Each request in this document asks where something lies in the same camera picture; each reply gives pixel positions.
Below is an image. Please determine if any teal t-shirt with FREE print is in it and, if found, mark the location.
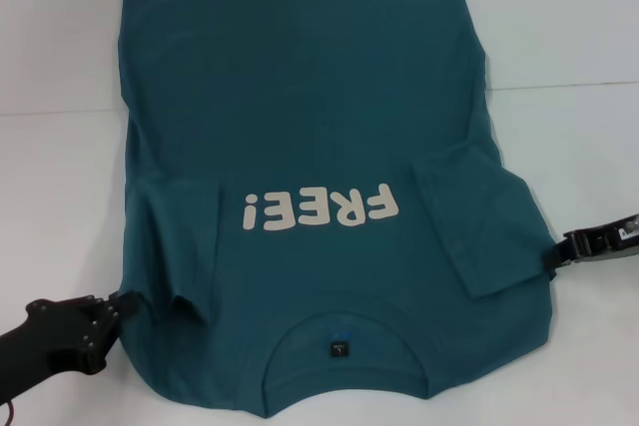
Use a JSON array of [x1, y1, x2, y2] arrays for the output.
[[114, 0, 564, 390]]

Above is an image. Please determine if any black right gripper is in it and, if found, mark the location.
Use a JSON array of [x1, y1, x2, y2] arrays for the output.
[[543, 213, 639, 268]]

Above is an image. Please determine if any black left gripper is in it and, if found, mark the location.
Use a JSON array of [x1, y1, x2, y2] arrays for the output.
[[0, 289, 144, 397]]

